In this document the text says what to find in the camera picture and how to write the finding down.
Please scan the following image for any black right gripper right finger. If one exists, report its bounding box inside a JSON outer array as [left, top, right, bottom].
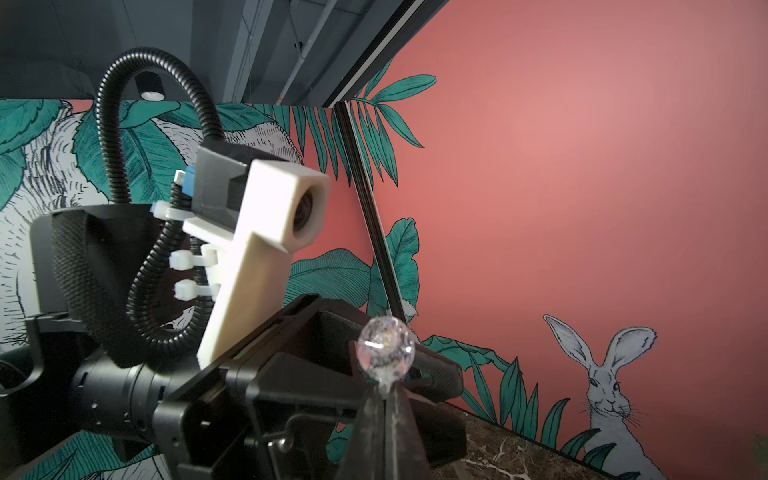
[[386, 385, 432, 480]]

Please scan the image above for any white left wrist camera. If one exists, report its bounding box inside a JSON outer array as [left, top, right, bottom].
[[165, 140, 331, 368]]

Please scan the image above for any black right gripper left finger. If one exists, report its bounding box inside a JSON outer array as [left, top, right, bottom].
[[335, 387, 386, 480]]

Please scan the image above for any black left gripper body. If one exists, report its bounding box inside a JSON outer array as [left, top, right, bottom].
[[153, 294, 369, 479]]

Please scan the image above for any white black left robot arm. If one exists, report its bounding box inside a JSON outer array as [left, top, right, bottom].
[[1, 47, 468, 479]]

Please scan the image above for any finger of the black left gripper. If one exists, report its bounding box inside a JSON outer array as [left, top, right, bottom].
[[410, 344, 464, 402], [409, 396, 467, 468]]

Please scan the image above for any black ceiling spot lamp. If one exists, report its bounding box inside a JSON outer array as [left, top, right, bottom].
[[134, 71, 166, 102]]

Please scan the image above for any black frame post left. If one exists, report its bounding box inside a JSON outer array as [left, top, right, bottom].
[[333, 101, 407, 321]]

